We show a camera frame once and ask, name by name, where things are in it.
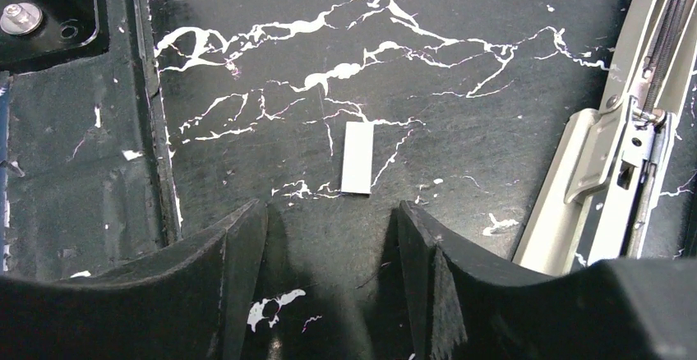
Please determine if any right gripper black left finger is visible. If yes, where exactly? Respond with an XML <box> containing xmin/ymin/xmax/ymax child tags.
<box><xmin>1</xmin><ymin>200</ymin><xmax>268</xmax><ymax>359</ymax></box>

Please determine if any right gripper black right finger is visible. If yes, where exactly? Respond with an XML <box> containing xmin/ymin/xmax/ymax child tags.
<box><xmin>396</xmin><ymin>201</ymin><xmax>696</xmax><ymax>359</ymax></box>

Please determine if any white stapler black handle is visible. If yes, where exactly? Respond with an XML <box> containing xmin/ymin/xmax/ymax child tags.
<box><xmin>513</xmin><ymin>0</ymin><xmax>696</xmax><ymax>276</ymax></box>

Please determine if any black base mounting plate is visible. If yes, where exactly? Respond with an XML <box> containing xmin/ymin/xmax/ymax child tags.
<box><xmin>1</xmin><ymin>0</ymin><xmax>109</xmax><ymax>73</ymax></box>

